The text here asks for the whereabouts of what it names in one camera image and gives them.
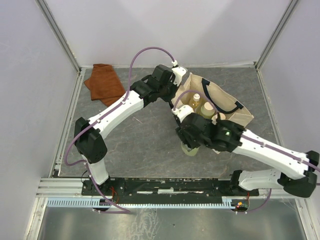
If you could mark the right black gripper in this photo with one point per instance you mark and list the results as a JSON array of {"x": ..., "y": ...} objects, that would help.
[{"x": 185, "y": 137}]

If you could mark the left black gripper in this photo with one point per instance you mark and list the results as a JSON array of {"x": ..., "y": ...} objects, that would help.
[{"x": 168, "y": 98}]

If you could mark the green pump bottle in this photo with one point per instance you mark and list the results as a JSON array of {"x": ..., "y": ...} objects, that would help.
[{"x": 189, "y": 151}]

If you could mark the green bottle with white cap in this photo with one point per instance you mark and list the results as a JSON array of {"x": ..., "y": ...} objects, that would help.
[{"x": 207, "y": 111}]

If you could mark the clear amber liquid bottle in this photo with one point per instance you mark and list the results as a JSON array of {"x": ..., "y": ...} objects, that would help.
[{"x": 195, "y": 101}]

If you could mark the cream bottle with cap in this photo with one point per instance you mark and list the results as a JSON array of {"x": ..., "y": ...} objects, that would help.
[{"x": 220, "y": 116}]

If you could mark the beige canvas tote bag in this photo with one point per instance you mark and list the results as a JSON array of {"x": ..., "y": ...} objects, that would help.
[{"x": 215, "y": 100}]

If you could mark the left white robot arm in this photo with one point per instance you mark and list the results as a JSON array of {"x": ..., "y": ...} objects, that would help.
[{"x": 90, "y": 134}]

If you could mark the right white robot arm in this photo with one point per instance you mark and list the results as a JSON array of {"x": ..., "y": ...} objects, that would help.
[{"x": 292, "y": 171}]

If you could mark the brown folded towel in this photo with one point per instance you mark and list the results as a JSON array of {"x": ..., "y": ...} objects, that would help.
[{"x": 104, "y": 84}]

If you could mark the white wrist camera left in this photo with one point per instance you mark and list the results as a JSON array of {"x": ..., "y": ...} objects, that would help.
[{"x": 179, "y": 72}]

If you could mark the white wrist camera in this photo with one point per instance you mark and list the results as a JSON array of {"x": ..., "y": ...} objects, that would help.
[
  {"x": 182, "y": 111},
  {"x": 179, "y": 72}
]

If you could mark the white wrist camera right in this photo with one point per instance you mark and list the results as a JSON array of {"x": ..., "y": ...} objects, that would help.
[{"x": 182, "y": 111}]

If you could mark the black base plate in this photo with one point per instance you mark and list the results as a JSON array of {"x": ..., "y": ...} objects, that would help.
[{"x": 130, "y": 186}]

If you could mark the aluminium frame rail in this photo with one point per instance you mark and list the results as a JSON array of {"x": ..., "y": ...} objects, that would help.
[{"x": 44, "y": 8}]

